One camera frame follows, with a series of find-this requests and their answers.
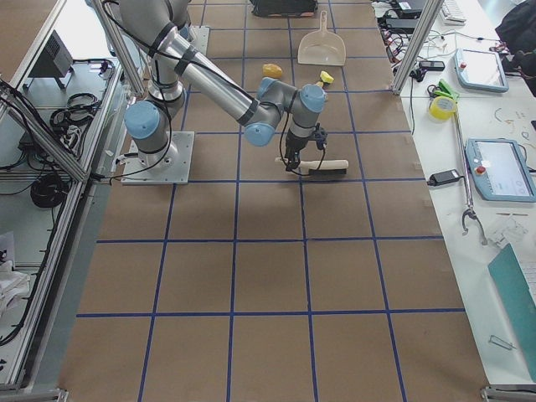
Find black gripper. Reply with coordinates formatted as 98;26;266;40
284;123;327;171

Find beige hand brush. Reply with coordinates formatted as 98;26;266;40
287;159;349;176

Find yellow green sponge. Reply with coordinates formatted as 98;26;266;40
320;70;334;84

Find orange-yellow bread roll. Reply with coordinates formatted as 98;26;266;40
262;64;283;80

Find beige plastic dustpan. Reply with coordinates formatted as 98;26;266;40
297;10;347;67

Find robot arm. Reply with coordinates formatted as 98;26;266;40
105;1;327;173

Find black power adapter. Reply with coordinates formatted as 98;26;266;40
427;169;462;187

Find yellow tape roll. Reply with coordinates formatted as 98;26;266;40
428;96;457;121

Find green clip tool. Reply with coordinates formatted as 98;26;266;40
426;79;460;102

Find metal reacher grabber tool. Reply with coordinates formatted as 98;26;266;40
453;111;488;246

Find near teach pendant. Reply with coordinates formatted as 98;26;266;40
465;138;535;203

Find teach pendant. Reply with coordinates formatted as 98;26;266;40
465;138;535;203
454;49;509;93

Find far teach pendant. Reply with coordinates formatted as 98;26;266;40
454;49;509;93

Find green cutting mat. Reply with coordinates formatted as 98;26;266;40
487;243;536;352

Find grey electronics box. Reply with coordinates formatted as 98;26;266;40
23;30;74;90

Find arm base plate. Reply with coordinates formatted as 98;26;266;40
186;25;210;54
121;131;195;185

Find aluminium frame post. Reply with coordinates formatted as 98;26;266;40
391;0;443;95

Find coiled black cables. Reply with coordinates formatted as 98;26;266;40
30;173;70;209

